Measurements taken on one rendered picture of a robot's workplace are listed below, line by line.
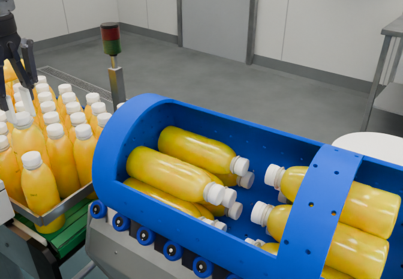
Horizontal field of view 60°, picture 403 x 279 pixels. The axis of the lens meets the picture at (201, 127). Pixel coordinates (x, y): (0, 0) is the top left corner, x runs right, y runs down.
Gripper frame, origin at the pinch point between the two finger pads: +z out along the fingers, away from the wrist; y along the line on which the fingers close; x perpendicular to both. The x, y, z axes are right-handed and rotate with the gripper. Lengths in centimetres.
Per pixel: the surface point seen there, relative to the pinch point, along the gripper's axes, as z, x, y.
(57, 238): 30.4, -11.4, -5.6
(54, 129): 9.1, -0.9, 6.6
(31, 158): 9.1, -7.5, -4.3
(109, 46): 1.2, 18.6, 45.8
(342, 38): 66, -1, 344
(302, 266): 7, -67, -1
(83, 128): 9.1, -6.6, 10.8
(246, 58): 111, 111, 353
